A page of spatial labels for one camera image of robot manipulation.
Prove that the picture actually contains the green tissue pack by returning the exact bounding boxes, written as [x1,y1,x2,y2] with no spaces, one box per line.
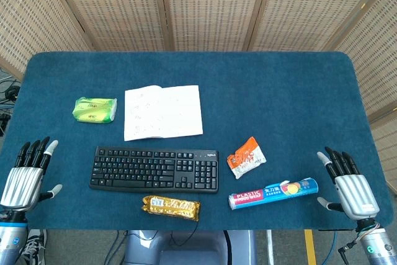
[72,97,118,124]

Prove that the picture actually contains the grey white sneaker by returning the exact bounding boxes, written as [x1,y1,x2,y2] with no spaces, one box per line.
[17,228,48,265]

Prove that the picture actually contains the thin dark string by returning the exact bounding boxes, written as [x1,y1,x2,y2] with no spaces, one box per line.
[169,218,199,247]

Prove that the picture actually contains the open white booklet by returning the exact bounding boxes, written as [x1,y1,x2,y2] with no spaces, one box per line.
[123,84,204,142]

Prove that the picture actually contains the orange white snack bag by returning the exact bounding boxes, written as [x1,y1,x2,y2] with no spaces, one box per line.
[226,136,267,180]

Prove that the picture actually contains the black computer keyboard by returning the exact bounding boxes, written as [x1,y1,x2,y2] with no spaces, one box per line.
[89,145,220,194]

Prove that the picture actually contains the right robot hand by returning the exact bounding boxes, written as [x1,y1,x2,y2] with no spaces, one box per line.
[316,146,380,221]

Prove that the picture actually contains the blue table mat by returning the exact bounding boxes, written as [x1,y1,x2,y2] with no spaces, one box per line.
[0,51,395,232]

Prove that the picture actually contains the black cables on floor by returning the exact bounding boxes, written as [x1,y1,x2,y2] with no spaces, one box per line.
[0,72,22,137]

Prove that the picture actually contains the gold foil snack pack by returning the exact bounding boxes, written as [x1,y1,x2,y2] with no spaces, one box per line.
[141,195,201,222]

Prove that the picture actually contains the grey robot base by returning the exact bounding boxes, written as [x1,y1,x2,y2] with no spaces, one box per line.
[123,230,258,265]

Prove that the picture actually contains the woven folding screen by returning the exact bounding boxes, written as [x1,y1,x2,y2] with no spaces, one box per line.
[0,0,397,192]

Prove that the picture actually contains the plastic food wrap box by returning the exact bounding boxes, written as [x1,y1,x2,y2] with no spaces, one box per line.
[228,177,319,210]

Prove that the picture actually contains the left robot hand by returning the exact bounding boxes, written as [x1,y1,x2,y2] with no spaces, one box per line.
[0,136,63,212]

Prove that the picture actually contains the blue cable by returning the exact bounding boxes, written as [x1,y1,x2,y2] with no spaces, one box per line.
[325,230,339,265]

